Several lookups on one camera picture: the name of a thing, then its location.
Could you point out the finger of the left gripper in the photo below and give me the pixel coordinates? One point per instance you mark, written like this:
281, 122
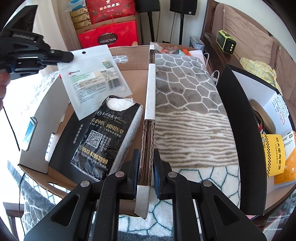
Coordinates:
58, 56

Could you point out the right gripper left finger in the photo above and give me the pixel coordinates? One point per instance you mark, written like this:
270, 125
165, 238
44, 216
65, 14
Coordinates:
91, 210

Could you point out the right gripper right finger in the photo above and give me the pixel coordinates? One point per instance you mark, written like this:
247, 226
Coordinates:
201, 211

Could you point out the white plastic packet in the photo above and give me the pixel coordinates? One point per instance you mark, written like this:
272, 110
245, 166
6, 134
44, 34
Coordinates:
90, 78

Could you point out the cardboard tray box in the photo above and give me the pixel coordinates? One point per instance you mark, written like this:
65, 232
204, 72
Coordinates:
53, 145

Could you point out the dark grey pouch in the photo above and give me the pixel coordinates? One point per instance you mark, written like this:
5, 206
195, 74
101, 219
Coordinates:
66, 148

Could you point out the black tissue pack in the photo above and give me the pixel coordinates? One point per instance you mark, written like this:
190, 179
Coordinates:
108, 138

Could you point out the person's left hand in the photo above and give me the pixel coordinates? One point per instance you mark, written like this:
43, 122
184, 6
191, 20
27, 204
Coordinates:
4, 82

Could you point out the stacked yellow boxes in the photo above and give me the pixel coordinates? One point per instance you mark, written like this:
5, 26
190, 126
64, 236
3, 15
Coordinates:
80, 18

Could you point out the tissue box on stack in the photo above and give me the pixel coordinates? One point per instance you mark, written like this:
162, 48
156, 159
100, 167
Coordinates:
75, 5

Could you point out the red tea gift box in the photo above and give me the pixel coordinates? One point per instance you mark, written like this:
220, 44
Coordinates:
102, 10

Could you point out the red collection gift bag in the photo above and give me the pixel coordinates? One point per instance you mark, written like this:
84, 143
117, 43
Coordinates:
113, 35

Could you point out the orange white box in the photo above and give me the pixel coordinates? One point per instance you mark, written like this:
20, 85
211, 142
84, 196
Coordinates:
289, 172

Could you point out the yellow taxi pattern package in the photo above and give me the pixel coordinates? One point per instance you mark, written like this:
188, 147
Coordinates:
274, 152

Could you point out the grey patterned blanket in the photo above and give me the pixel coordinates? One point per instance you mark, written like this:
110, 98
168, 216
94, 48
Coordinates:
193, 134

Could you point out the cluttered cardboard box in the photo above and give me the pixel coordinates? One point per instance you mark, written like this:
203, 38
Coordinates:
164, 49

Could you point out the olive glasses case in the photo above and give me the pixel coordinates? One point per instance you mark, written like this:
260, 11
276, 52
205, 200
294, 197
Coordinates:
265, 120

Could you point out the left black speaker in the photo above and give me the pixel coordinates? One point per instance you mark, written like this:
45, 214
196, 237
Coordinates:
148, 6

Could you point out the black speaker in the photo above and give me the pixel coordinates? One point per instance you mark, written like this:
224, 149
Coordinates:
183, 7
148, 6

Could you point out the black white storage box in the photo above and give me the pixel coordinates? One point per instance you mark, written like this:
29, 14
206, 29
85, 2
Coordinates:
237, 87

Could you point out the blue grey small box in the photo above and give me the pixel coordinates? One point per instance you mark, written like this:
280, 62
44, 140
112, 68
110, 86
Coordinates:
196, 43

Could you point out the right black speaker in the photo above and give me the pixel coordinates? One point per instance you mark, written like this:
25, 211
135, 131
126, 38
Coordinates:
183, 7

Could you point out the yellow checked cloth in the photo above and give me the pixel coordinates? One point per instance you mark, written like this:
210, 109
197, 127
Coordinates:
261, 70

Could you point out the green portable radio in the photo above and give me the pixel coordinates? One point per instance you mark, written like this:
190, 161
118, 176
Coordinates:
225, 42

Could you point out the brown sofa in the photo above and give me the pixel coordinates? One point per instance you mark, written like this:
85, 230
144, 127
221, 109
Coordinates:
253, 41

